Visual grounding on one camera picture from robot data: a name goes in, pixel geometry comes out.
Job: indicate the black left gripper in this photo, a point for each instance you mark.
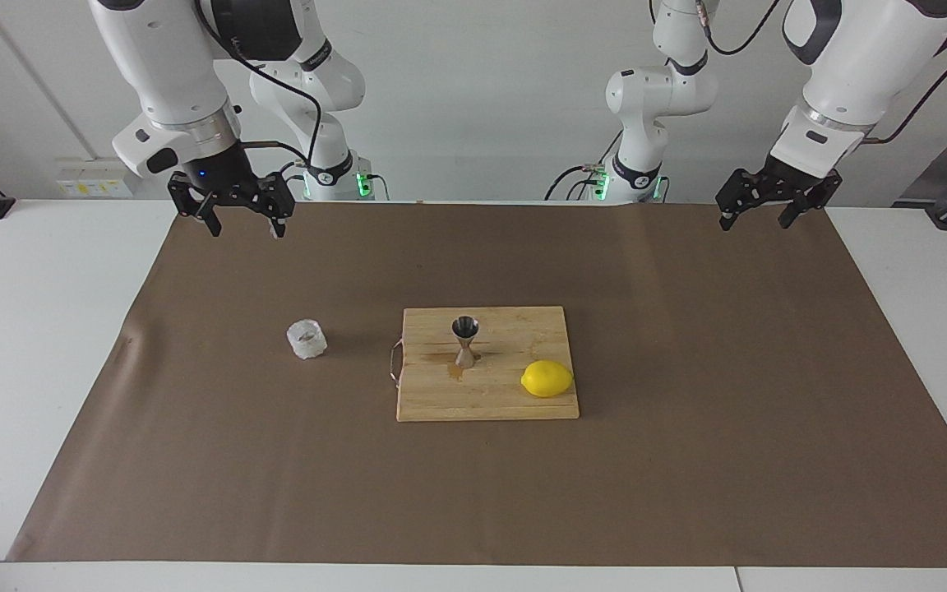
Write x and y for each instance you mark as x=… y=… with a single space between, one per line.
x=794 y=182

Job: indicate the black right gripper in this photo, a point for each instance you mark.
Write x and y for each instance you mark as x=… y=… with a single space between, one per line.
x=219 y=173

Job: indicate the small clear glass cup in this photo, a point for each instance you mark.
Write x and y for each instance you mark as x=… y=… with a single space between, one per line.
x=307 y=341

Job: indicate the steel double jigger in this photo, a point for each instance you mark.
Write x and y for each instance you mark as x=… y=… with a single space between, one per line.
x=465 y=358

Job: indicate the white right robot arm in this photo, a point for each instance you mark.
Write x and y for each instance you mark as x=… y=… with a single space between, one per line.
x=161 y=66

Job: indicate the brown paper mat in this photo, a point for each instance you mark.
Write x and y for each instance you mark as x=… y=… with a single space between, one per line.
x=276 y=477

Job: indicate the yellow lemon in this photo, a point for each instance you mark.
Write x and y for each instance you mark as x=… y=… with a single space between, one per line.
x=547 y=379

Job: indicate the wooden cutting board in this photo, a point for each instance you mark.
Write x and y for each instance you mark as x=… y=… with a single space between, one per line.
x=490 y=395

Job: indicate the white wall socket strip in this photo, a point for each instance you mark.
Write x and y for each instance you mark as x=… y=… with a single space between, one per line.
x=95 y=181

